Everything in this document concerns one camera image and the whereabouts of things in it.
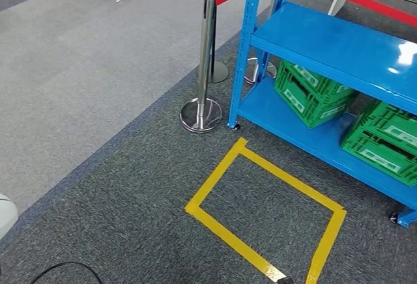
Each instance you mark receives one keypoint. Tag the blue metal shelf rack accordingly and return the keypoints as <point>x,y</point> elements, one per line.
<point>325,44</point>

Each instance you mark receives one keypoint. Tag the black pole stanchion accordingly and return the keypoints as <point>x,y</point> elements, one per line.
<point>222,73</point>

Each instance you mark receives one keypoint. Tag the yellow floor tape square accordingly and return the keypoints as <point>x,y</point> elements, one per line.
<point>228,234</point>

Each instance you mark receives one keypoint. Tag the green plastic crate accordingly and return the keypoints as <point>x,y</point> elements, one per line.
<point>384,144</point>
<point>309,101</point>

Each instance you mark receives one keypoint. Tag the chrome stanchion post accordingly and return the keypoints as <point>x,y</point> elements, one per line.
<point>253,74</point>
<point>205,57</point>

